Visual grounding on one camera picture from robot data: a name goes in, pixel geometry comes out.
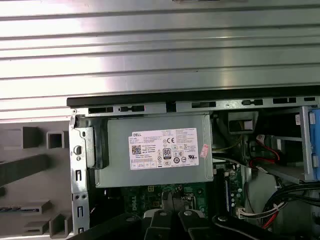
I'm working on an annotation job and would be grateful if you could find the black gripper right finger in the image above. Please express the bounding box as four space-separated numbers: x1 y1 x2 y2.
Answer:
174 191 285 240

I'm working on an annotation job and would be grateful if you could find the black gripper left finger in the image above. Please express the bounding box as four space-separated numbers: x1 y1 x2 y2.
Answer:
73 191 176 240

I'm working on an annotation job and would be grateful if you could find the green motherboard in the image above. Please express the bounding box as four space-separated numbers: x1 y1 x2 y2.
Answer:
119 166 247 223

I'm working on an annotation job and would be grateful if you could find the white board power connector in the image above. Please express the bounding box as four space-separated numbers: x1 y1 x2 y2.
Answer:
234 206 247 222

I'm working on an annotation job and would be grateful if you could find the grey power supply unit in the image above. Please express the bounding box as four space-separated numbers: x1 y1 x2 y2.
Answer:
94 113 215 189

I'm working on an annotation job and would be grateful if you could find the metal drive cage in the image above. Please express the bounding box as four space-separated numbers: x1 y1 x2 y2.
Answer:
254 106 320 185

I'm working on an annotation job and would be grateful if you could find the grey parts rack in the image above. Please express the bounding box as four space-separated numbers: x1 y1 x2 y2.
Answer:
0 121 76 240

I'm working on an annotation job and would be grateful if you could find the black PC case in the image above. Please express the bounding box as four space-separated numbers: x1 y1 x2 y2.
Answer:
66 85 320 240

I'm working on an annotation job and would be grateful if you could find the blue drive carrier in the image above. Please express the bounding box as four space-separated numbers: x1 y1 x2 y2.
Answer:
308 111 320 181

